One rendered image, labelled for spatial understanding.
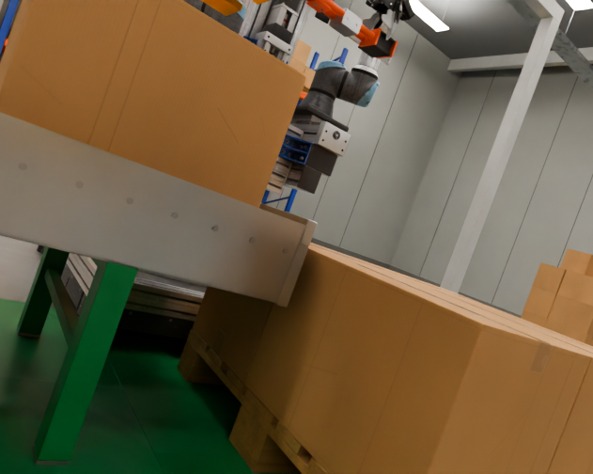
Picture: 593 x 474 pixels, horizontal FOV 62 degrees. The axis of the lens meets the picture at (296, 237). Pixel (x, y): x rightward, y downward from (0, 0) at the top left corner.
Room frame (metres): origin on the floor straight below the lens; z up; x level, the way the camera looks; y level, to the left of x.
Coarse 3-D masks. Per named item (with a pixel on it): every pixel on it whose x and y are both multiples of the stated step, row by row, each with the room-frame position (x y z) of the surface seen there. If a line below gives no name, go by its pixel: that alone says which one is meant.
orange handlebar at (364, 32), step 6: (306, 0) 1.41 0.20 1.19; (312, 0) 1.41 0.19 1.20; (318, 0) 1.37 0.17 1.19; (324, 0) 1.38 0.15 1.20; (330, 0) 1.39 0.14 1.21; (312, 6) 1.42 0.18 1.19; (318, 6) 1.41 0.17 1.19; (324, 6) 1.39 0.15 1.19; (330, 6) 1.40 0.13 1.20; (336, 6) 1.41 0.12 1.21; (324, 12) 1.44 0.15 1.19; (330, 12) 1.45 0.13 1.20; (336, 12) 1.42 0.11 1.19; (342, 12) 1.42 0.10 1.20; (360, 30) 1.48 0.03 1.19; (366, 30) 1.48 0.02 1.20; (360, 36) 1.52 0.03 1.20; (366, 36) 1.50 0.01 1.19; (372, 36) 1.50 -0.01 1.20
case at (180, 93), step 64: (64, 0) 0.92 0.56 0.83; (128, 0) 0.98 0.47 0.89; (0, 64) 1.18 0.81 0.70; (64, 64) 0.94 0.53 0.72; (128, 64) 1.01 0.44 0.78; (192, 64) 1.08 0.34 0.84; (256, 64) 1.16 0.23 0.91; (64, 128) 0.97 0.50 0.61; (128, 128) 1.03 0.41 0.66; (192, 128) 1.11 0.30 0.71; (256, 128) 1.20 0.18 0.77; (256, 192) 1.23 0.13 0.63
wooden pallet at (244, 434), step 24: (192, 336) 1.60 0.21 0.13; (192, 360) 1.56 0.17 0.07; (216, 360) 1.44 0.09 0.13; (216, 384) 1.61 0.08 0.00; (240, 384) 1.31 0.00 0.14; (240, 408) 1.27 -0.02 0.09; (264, 408) 1.19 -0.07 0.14; (240, 432) 1.24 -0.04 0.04; (264, 432) 1.17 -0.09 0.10; (288, 432) 1.10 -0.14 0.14; (264, 456) 1.16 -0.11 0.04; (288, 456) 1.08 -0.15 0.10; (312, 456) 1.07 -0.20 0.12
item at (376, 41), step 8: (376, 32) 1.50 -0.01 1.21; (368, 40) 1.52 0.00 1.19; (376, 40) 1.49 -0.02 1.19; (384, 40) 1.53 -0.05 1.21; (392, 40) 1.53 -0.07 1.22; (368, 48) 1.54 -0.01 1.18; (376, 48) 1.52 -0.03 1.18; (384, 48) 1.53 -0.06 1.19; (392, 48) 1.54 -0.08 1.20; (376, 56) 1.58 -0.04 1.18; (384, 56) 1.56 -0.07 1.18; (392, 56) 1.54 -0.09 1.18
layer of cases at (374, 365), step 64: (320, 256) 1.19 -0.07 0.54; (256, 320) 1.34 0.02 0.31; (320, 320) 1.13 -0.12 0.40; (384, 320) 0.97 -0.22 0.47; (448, 320) 0.86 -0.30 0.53; (512, 320) 1.45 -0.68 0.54; (256, 384) 1.25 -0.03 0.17; (320, 384) 1.06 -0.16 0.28; (384, 384) 0.93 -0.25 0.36; (448, 384) 0.82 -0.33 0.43; (512, 384) 0.89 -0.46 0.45; (576, 384) 1.01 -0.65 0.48; (320, 448) 1.01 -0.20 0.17; (384, 448) 0.88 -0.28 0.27; (448, 448) 0.82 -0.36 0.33; (512, 448) 0.93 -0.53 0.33; (576, 448) 1.07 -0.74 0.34
